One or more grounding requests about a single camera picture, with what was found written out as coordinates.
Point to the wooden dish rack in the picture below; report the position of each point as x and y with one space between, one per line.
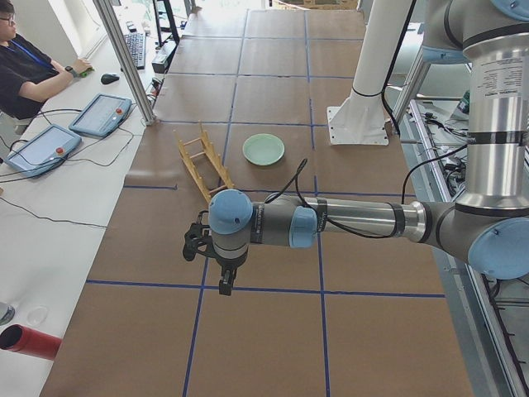
204 164

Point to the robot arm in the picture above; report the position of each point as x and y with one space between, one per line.
487 226

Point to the seated person black shirt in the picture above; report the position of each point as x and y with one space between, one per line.
30 77

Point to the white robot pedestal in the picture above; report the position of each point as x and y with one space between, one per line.
360 118

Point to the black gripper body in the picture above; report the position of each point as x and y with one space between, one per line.
228 265

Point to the far blue teach pendant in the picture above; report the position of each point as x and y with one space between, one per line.
101 116

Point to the near blue teach pendant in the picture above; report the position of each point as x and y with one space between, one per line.
43 152

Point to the black keyboard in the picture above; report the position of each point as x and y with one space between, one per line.
135 43

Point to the aluminium frame post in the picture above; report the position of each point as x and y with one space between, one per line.
114 32

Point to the black computer mouse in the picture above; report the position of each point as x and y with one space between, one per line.
109 78

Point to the blue teach pendant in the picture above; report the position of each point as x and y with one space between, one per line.
43 152
101 116

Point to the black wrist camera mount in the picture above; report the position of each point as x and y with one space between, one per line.
198 240

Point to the mint green plate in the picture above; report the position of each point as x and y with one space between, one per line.
263 149

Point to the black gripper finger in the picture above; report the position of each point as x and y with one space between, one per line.
226 281

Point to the red cylinder bottle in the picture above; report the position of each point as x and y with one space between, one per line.
30 342

